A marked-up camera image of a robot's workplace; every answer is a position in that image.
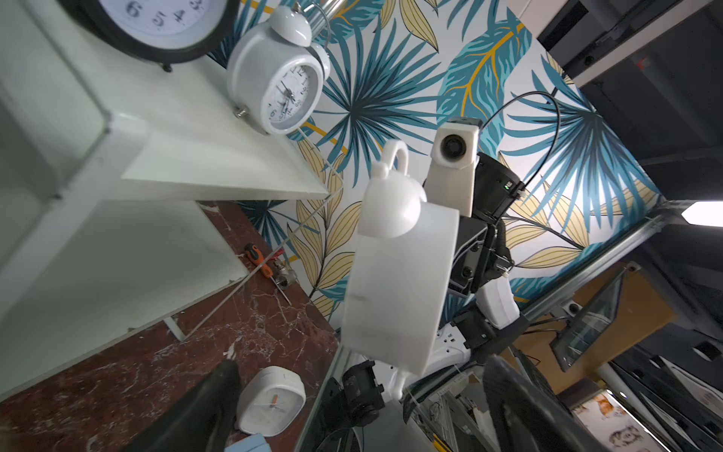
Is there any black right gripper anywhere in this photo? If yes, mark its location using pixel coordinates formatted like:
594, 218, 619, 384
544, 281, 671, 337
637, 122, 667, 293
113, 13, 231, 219
448, 218, 514, 297

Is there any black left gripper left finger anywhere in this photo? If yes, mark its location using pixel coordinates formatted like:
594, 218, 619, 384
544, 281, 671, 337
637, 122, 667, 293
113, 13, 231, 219
124, 360, 242, 451

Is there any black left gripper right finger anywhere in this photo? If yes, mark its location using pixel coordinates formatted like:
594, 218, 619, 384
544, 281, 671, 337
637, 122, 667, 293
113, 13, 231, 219
483, 356, 606, 452

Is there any white square alarm clock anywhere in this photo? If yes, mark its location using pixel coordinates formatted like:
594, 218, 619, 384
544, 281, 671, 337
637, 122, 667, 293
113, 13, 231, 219
235, 365, 306, 437

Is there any white twin-bell alarm clock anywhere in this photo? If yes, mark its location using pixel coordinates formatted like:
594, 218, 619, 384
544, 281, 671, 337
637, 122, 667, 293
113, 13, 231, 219
227, 2, 331, 135

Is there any black twin-bell alarm clock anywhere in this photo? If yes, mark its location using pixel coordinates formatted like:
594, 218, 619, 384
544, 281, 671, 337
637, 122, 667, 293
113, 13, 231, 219
60, 0, 240, 73

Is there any white round alarm clock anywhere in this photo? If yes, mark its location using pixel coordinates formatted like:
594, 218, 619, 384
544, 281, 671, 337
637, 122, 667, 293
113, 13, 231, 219
341, 139, 459, 401

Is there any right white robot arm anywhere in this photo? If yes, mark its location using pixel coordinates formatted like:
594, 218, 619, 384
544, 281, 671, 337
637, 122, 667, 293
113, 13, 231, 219
404, 154, 525, 389

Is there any blue square alarm clock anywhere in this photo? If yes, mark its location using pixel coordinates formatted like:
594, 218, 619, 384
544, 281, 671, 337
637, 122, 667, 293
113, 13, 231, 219
224, 434, 271, 452

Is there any white two-tier shelf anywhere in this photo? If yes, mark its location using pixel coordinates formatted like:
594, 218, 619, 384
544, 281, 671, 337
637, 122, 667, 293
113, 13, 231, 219
1, 1, 327, 399

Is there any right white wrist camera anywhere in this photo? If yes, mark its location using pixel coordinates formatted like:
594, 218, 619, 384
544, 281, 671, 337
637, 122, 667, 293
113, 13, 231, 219
424, 117, 483, 218

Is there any orange handled tool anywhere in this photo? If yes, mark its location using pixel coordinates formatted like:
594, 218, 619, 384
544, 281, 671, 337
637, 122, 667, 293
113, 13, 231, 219
244, 243, 274, 279

